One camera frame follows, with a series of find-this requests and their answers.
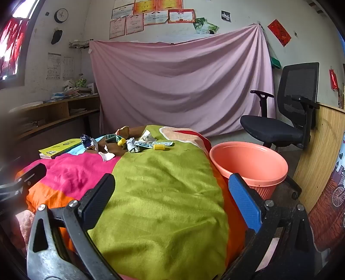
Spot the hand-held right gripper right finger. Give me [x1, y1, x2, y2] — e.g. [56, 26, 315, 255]
[224, 173, 324, 280]

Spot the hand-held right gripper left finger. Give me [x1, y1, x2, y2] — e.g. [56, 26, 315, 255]
[27, 173, 122, 280]

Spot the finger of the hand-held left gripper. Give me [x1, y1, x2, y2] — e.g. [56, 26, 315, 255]
[15, 163, 48, 193]

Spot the orange plastic bin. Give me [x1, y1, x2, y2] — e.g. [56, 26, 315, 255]
[209, 142, 289, 201]

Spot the white paper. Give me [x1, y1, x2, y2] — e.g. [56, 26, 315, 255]
[97, 144, 116, 162]
[140, 130, 157, 143]

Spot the dark blue wrapper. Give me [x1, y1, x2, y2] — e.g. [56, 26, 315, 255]
[80, 135, 97, 150]

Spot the green tube with yellow cap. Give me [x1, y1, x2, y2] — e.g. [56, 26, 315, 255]
[105, 134, 127, 146]

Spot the long green white wrapper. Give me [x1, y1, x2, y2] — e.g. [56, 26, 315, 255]
[134, 140, 173, 148]

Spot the pink fleece sheet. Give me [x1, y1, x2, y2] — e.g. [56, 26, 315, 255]
[8, 210, 35, 256]

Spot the yellow book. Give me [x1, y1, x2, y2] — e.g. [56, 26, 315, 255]
[39, 138, 83, 159]

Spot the colourful patchwork blanket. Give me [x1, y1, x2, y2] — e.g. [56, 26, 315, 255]
[16, 125, 248, 280]

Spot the white basin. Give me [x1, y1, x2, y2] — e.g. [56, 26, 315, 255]
[8, 101, 44, 114]

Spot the wooden shelf desk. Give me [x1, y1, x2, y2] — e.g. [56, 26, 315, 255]
[8, 94, 101, 140]

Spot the black mesh office chair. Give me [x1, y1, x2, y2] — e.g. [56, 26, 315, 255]
[240, 62, 320, 200]

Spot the pile of books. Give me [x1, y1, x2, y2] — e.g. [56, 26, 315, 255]
[50, 86, 99, 102]

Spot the curved wooden board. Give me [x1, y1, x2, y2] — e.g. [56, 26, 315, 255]
[292, 104, 345, 213]

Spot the pink hanging curtain cloth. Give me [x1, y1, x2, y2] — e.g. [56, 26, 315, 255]
[89, 24, 277, 136]

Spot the red hanging ornament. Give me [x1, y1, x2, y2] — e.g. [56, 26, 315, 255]
[329, 68, 339, 90]

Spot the brick print wall sticker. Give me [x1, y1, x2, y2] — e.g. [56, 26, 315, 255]
[307, 135, 345, 251]

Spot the printed wall chart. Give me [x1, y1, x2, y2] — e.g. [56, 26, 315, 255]
[63, 56, 74, 80]
[46, 52, 62, 80]

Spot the window with wooden frame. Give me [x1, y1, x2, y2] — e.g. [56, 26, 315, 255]
[0, 0, 41, 89]

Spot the wire wall rack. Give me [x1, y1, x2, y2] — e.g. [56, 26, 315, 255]
[69, 40, 91, 49]

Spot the round wall clock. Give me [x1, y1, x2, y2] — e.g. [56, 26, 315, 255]
[54, 8, 69, 23]

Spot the red paper wall decoration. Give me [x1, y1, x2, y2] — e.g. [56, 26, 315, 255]
[267, 19, 292, 47]

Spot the green wall photo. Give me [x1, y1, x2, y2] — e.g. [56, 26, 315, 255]
[202, 22, 219, 35]
[193, 17, 206, 33]

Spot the group of wall certificates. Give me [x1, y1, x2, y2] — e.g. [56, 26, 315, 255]
[109, 0, 195, 40]

